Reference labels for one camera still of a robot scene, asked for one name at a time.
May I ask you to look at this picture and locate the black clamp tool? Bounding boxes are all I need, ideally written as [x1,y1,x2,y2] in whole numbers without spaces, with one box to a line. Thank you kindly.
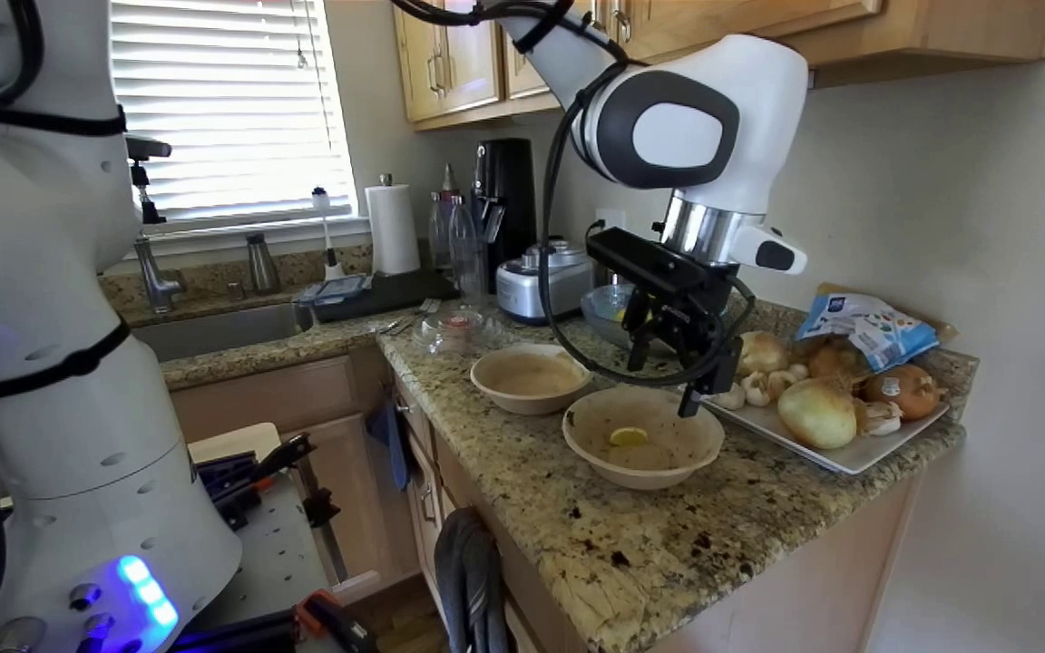
[192,431,319,530]

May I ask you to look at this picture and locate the white wall outlet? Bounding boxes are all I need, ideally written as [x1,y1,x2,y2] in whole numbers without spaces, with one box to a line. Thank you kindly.
[591,206,630,245]

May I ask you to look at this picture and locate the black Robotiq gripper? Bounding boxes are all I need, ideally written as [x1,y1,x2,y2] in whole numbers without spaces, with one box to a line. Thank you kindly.
[613,253,756,419]

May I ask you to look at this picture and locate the white window blinds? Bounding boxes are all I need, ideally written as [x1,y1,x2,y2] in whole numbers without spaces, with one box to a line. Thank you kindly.
[106,0,361,228]

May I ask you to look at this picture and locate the yellow lemon slice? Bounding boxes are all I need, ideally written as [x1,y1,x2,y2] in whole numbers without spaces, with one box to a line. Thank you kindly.
[606,423,657,452]

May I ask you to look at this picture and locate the wooden base cabinet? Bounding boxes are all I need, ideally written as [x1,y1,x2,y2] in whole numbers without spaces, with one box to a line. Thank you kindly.
[163,339,925,653]

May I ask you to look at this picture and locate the brown round vegetable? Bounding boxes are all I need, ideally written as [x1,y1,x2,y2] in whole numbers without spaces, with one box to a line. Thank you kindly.
[890,361,949,423]
[804,339,874,396]

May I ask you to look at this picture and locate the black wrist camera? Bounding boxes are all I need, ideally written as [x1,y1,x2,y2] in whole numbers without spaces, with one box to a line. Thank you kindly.
[583,224,678,292]

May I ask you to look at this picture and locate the steel kitchen sink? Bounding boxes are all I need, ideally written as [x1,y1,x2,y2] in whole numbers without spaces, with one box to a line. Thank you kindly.
[135,301,317,361]

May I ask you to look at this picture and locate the large yellow onion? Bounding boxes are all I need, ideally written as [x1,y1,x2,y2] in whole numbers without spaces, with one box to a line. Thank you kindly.
[773,378,865,458]

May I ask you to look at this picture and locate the chrome sink faucet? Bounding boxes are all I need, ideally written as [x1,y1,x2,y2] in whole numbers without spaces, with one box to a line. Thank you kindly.
[130,230,184,307]

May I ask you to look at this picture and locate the blue white plastic bag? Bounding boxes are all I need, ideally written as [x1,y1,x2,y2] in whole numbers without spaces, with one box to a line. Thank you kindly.
[793,286,946,378]

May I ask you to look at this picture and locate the small glass bowl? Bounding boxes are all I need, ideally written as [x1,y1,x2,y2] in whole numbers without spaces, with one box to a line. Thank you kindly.
[417,301,497,357]

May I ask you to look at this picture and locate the tan yellow onion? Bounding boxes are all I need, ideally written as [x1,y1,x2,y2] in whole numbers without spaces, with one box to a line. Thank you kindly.
[733,326,791,379]

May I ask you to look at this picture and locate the black coffee maker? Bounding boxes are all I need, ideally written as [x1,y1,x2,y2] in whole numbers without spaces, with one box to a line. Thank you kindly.
[467,134,542,292]

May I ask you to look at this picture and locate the white rectangular tray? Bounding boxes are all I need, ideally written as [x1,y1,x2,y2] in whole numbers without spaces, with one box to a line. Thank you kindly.
[706,357,953,478]

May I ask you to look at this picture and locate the black hanging towel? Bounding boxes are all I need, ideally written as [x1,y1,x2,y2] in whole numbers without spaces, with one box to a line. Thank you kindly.
[428,505,514,653]

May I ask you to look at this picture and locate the white paper towel roll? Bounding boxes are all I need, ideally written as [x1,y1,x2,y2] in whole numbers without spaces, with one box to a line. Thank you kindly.
[361,170,426,279]

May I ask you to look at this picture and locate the beige bowl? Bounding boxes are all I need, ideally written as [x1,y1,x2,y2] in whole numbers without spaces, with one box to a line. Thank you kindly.
[557,384,730,496]
[467,339,595,419]

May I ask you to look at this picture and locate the white mushroom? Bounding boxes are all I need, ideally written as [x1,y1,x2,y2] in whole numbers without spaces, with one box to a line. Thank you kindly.
[713,373,756,413]
[855,396,908,440]

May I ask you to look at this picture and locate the small clear bottle metal cap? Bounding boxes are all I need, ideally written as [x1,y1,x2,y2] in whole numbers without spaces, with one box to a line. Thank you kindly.
[428,163,484,288]

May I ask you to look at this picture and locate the white robot cart top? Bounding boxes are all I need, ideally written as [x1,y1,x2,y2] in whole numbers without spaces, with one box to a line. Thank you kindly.
[184,417,336,609]

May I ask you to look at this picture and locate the white dish brush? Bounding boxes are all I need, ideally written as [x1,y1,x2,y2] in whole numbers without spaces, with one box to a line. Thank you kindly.
[308,180,348,286]

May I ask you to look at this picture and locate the red black clamp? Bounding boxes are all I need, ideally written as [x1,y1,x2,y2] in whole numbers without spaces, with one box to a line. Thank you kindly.
[170,588,383,653]

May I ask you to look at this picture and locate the blue hanging cloth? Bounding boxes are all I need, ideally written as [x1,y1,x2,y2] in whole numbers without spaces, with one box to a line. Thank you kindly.
[361,403,421,493]

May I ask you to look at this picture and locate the wooden upper cabinets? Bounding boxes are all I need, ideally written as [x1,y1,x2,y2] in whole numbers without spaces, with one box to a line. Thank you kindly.
[390,0,1045,134]

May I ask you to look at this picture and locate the black camera on stand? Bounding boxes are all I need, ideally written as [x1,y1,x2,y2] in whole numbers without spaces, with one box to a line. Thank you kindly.
[123,134,174,228]

